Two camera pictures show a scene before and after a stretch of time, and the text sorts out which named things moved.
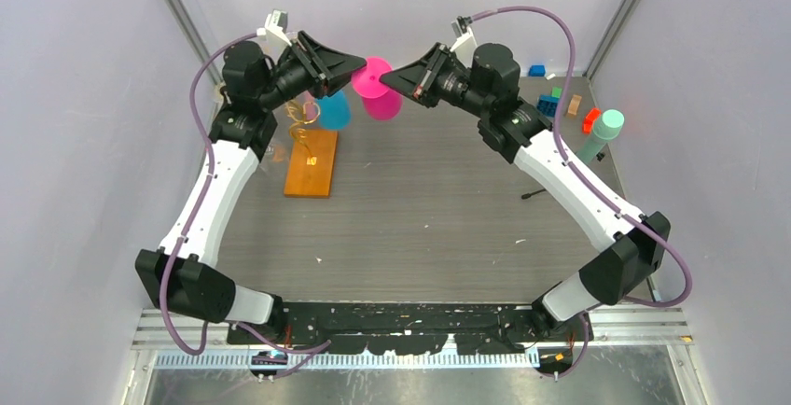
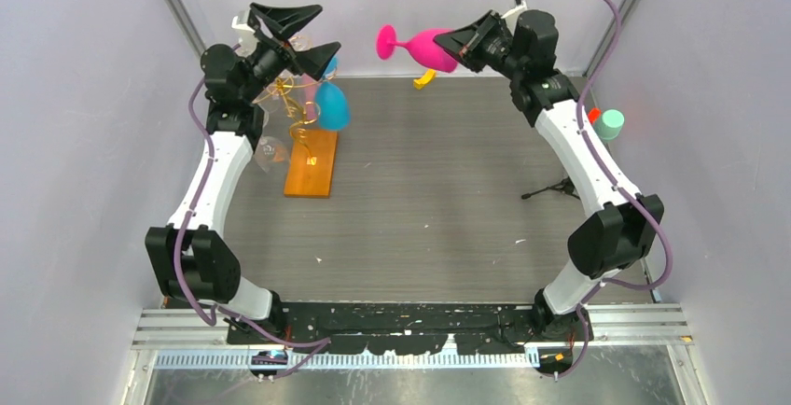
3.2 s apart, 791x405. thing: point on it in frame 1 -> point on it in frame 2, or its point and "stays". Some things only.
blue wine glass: [335, 113] stays
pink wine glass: [381, 102] -> [422, 47]
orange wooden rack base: [312, 167] stays
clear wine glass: [274, 158] stays
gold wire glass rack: [303, 113] stays
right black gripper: [419, 79] -> [490, 23]
